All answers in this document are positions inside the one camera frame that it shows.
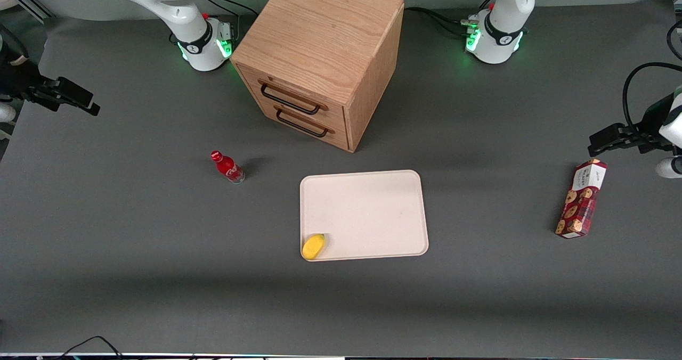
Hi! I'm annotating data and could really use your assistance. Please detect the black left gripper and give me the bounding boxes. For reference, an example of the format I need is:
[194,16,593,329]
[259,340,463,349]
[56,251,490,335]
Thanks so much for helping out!
[588,94,675,158]

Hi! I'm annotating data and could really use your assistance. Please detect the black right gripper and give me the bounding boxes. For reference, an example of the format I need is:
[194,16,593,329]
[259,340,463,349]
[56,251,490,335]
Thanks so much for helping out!
[0,56,101,117]

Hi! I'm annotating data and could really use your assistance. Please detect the small red coke bottle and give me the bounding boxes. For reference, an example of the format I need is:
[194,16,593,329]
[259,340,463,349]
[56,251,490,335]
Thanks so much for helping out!
[210,150,246,184]

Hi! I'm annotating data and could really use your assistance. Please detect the beige rectangular tray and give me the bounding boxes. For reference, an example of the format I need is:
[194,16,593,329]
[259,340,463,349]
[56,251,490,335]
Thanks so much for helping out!
[299,169,429,262]

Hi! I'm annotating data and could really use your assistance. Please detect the red cookie box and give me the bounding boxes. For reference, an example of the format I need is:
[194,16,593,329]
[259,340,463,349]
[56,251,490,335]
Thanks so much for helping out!
[555,158,608,240]

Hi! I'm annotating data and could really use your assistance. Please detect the wooden two-drawer cabinet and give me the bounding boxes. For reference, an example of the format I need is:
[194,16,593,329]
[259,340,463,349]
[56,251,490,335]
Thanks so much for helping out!
[230,0,405,153]

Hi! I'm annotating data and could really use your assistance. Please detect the yellow toy mango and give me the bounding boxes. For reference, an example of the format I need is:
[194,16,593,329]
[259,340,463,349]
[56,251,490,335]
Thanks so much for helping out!
[302,233,326,260]

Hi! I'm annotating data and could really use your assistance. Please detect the black looped gripper cable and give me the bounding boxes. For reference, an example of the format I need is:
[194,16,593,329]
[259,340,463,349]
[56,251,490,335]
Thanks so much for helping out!
[622,62,682,133]

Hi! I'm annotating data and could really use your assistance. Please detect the aluminium frame rail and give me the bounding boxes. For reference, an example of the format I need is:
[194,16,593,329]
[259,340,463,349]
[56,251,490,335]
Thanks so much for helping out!
[0,0,55,21]

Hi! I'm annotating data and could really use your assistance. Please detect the black arm base cables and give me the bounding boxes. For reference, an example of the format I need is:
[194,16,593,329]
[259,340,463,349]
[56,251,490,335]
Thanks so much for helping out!
[404,0,499,37]
[201,0,259,20]

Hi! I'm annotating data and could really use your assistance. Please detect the black metal drawer handle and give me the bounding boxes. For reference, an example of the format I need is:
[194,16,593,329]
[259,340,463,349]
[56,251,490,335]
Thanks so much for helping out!
[259,80,322,116]
[275,108,329,138]

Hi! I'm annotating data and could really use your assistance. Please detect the black thin table-edge cable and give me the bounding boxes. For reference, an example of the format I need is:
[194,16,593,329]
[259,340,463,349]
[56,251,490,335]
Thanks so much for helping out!
[51,336,124,360]

